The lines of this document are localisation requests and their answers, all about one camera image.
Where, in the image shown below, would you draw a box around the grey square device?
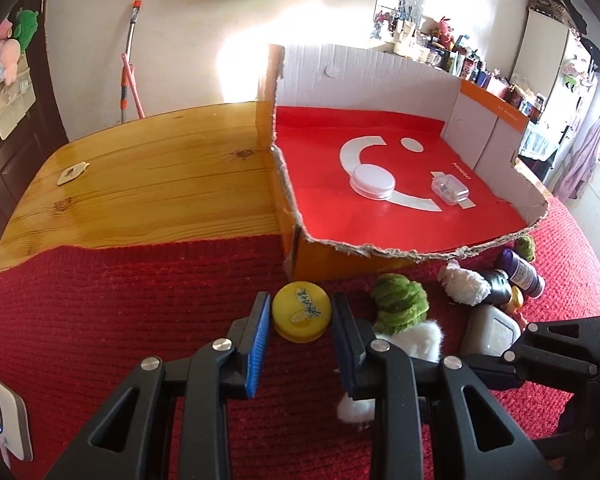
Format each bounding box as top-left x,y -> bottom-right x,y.
460,304 -> 521,356

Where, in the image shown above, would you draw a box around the white fluffy scrunchie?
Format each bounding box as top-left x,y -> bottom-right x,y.
337,320 -> 443,427

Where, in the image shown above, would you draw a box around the black white plush roll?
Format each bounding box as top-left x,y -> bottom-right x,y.
438,260 -> 513,307

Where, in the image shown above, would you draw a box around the purple pill bottle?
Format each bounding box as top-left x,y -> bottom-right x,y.
495,248 -> 545,299

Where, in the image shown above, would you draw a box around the green knitted ball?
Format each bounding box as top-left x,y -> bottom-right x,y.
370,273 -> 429,335
513,234 -> 536,263

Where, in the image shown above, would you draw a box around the yellow pink toy figure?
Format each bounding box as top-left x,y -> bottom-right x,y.
503,285 -> 528,332

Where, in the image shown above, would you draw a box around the red knitted blanket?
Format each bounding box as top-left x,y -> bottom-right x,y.
0,194 -> 600,480

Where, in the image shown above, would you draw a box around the purple curtain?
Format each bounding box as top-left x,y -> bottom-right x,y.
554,116 -> 600,200

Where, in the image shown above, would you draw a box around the clear small square container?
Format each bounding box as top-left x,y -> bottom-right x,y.
431,172 -> 469,206

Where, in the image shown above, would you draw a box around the grey cloth covered shelf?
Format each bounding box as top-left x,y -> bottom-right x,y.
518,122 -> 560,182

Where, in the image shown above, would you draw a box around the white round lidded jar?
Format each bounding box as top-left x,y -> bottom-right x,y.
350,164 -> 396,200

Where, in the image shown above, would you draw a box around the white red cardboard box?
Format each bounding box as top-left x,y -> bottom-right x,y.
257,46 -> 550,282

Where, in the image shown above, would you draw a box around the small tag on table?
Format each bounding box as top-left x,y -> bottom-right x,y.
57,162 -> 90,186

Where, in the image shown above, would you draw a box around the white wardrobe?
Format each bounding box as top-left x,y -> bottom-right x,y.
512,0 -> 597,129

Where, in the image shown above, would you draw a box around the dark brown door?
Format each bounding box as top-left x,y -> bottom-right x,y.
0,0 -> 68,240

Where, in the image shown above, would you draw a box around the pink plush toys on door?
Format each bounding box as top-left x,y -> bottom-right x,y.
0,18 -> 21,86

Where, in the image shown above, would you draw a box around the white device with ring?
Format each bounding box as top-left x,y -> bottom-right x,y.
0,382 -> 33,467

